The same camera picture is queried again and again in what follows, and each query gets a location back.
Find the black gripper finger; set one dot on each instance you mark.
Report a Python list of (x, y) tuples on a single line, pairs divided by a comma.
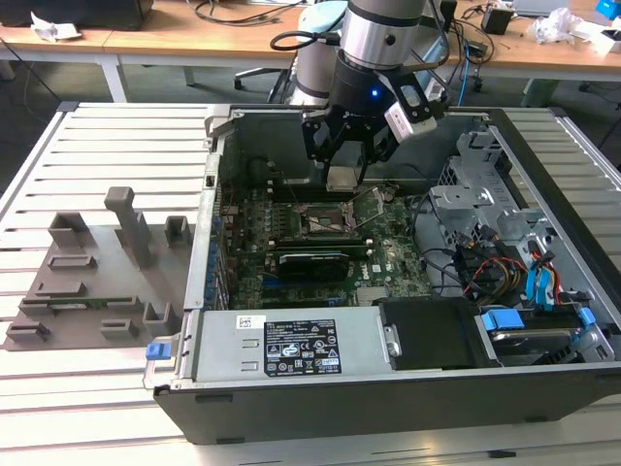
[(383, 148), (317, 138)]

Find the silver CPU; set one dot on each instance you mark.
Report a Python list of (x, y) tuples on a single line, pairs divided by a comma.
[(342, 178)]

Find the thin metal locking lever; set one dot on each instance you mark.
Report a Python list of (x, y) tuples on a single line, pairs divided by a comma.
[(292, 191)]

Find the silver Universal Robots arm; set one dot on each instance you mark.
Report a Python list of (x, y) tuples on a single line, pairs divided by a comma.
[(373, 34)]

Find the CPU socket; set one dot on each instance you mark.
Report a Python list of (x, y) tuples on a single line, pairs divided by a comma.
[(322, 221)]

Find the round coin battery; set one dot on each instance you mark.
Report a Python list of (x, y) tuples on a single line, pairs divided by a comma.
[(389, 195)]

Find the office chair base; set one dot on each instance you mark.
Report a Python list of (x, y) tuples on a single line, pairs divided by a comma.
[(257, 73)]

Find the silver drive cage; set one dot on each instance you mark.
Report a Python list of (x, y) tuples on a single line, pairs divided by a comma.
[(461, 194)]

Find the green motherboard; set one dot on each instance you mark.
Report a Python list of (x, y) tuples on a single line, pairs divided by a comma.
[(398, 252)]

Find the black graphics card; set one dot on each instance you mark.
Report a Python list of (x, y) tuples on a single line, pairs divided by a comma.
[(313, 267)]

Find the silver chipset heatsink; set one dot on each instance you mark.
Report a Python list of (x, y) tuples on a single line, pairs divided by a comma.
[(372, 295)]

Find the small black box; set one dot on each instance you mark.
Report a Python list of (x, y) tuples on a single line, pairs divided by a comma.
[(496, 20)]

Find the black plastic shroud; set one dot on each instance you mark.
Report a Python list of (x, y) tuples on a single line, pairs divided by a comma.
[(432, 335)]

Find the long wooden desk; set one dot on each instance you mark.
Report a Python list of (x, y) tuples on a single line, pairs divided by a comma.
[(145, 41)]

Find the large blue disk clip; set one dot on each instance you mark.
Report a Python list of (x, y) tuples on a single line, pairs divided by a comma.
[(502, 321)]

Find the crumpled clear plastic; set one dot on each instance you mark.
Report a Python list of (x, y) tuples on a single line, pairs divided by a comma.
[(558, 24)]

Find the silver power supply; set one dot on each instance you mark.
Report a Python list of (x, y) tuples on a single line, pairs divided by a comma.
[(223, 340)]

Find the silver hard disk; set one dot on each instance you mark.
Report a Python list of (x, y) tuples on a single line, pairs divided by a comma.
[(533, 340)]

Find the white and blue carton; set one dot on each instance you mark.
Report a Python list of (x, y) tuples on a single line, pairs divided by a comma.
[(607, 41)]

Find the grey parts rack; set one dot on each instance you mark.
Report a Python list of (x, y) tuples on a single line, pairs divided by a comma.
[(116, 291)]

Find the large black box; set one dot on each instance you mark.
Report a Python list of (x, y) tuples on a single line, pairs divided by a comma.
[(97, 12)]

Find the black open PC case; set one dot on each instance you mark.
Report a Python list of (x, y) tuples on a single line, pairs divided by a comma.
[(339, 408)]

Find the small blue disk clip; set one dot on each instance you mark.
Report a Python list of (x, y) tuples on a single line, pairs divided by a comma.
[(587, 316)]

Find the blue case latch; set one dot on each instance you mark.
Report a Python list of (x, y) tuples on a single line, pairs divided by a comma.
[(159, 352)]

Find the crumpled white paper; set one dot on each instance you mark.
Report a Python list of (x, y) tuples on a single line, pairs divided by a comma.
[(53, 28)]

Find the green RAM stick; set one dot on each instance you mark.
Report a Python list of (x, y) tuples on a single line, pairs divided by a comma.
[(73, 304)]

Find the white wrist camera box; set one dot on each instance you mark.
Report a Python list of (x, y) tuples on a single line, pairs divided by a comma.
[(410, 126)]

